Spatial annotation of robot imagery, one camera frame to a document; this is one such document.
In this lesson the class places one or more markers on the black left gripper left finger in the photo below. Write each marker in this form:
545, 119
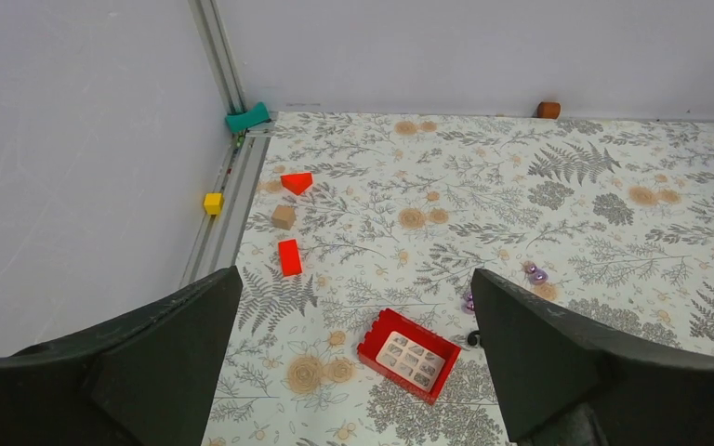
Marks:
147, 377

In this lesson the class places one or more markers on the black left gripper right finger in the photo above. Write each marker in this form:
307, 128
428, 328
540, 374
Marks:
564, 379

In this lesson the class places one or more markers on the black earbud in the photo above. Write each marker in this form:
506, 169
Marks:
474, 339

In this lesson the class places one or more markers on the red plastic tray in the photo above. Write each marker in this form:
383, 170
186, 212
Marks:
409, 355

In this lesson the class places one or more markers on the red rectangular block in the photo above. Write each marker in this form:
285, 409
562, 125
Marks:
290, 259

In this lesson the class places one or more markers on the yellow cube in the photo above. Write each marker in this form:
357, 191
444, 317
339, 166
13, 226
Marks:
213, 203

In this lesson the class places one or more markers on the tan wooden cube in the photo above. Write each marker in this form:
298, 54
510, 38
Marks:
283, 217

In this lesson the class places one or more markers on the floral patterned mat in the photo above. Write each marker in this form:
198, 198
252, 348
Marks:
401, 211

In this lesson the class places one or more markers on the red triangular block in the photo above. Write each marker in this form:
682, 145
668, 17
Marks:
297, 183

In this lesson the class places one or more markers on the orange-brown cylinder block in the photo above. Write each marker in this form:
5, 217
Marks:
548, 110

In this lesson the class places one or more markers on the teal arch block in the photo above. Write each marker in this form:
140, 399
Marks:
257, 115

